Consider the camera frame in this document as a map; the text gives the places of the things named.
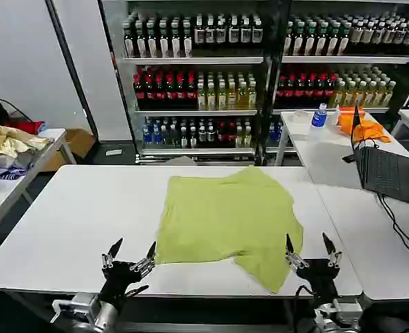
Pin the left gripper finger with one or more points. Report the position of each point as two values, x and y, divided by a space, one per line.
147 262
111 255

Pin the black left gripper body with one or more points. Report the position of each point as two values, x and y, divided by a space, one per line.
119 274

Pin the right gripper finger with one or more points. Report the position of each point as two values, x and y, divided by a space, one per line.
333 256
292 256

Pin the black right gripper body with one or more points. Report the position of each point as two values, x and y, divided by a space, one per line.
319 277

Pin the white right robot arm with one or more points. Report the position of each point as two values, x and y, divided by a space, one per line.
336 314

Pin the light green shirt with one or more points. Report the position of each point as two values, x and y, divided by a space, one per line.
225 215

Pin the black phone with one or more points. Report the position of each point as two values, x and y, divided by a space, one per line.
348 158

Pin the black open laptop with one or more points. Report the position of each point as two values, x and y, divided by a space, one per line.
388 173

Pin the white table with laptop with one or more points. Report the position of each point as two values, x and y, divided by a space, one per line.
315 152

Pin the white table with clothes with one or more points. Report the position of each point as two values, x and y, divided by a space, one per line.
27 177

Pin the brown cardboard box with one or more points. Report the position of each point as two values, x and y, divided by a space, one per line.
76 142

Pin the white and blue cloth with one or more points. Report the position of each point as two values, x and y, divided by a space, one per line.
7 170

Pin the orange cloth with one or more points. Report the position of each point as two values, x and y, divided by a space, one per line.
367 126

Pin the blue label water bottle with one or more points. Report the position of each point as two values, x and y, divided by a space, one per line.
318 119

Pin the clear plastic bag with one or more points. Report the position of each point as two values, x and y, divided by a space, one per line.
334 116

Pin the translucent white cup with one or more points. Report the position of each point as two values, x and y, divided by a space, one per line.
299 116

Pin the pale yellow cloth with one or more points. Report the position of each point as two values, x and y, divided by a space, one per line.
7 140

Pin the red cloth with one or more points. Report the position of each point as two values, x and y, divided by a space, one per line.
24 125

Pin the shelf of drink bottles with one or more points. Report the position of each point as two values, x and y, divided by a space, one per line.
329 83
197 86

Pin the black partition frame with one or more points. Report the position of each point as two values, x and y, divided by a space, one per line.
74 69

